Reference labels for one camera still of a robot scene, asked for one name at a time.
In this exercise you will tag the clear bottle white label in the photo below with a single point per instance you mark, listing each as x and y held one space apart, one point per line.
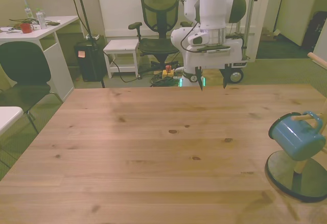
41 20

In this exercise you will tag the black mesh office chair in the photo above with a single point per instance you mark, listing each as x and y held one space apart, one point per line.
159 9

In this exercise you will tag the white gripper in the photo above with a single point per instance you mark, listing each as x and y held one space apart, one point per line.
212 58

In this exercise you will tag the aluminium frame post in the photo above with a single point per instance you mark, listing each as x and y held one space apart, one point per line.
249 17

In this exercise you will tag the orange sticky note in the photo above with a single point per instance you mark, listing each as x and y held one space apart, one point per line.
81 54

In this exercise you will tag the black shell chair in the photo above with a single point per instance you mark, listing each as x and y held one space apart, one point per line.
23 63

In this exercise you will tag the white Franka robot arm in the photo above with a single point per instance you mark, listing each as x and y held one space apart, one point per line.
212 9

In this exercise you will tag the white desk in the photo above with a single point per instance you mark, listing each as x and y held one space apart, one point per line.
60 63

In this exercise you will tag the clear bottle green label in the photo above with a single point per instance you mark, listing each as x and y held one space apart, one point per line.
28 12

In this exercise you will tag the black computer tower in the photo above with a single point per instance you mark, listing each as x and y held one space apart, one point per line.
90 63

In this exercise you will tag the yellow emergency stop box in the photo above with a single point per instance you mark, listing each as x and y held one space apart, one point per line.
167 73

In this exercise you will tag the black case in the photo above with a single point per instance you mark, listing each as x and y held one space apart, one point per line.
315 30

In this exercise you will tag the white low stool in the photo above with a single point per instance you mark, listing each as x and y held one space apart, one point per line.
121 45

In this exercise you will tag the blue enamel mug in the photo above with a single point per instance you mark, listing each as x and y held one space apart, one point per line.
293 139

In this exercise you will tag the wooden mug tree black base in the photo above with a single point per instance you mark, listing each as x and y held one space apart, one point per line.
281 173

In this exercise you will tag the red mug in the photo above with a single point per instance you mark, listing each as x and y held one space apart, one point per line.
25 28

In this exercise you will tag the white round-cornered table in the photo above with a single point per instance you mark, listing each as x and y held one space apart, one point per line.
7 117

